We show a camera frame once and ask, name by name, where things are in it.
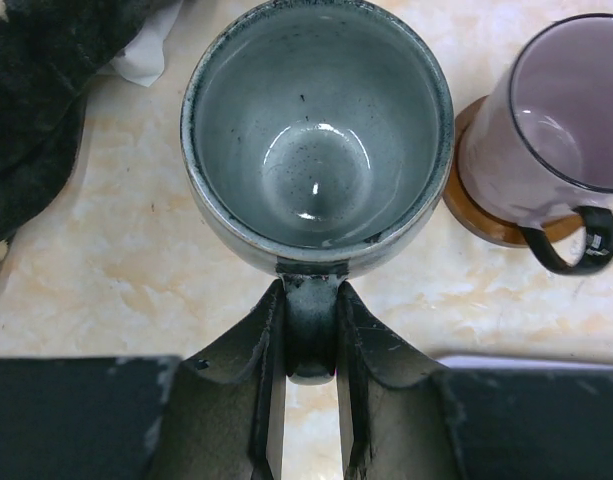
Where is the dark wooden coaster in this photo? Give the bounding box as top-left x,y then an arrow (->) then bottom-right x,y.
444,93 -> 588,247

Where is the black floral plush blanket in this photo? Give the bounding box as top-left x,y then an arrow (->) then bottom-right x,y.
0,0 -> 170,264

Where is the lavender plastic tray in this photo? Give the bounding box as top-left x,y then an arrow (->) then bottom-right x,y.
437,355 -> 613,371

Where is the white paper tissue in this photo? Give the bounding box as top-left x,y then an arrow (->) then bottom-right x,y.
109,9 -> 177,87

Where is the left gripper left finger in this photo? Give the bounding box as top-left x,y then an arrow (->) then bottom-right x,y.
148,280 -> 286,479

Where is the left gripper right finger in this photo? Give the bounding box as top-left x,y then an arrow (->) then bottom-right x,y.
336,283 -> 460,479

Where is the purple glass mug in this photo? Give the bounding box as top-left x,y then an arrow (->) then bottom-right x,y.
457,13 -> 613,276

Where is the grey green mug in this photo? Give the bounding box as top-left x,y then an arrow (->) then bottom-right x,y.
180,1 -> 455,384

